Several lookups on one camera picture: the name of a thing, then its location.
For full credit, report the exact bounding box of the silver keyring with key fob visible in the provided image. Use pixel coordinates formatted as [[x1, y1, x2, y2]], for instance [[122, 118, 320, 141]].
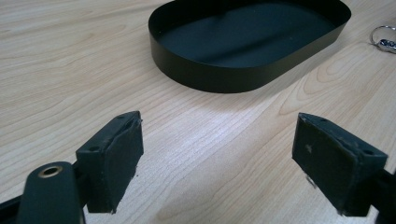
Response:
[[369, 24, 396, 55]]

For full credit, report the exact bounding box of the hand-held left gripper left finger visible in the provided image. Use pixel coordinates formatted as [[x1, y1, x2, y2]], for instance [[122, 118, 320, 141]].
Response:
[[75, 110, 145, 215]]

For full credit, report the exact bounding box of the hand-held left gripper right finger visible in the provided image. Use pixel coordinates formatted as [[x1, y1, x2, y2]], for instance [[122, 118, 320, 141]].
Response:
[[291, 112, 389, 217]]

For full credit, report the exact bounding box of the black oval metal tray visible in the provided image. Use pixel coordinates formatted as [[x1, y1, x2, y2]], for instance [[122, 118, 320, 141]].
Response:
[[148, 0, 352, 94]]

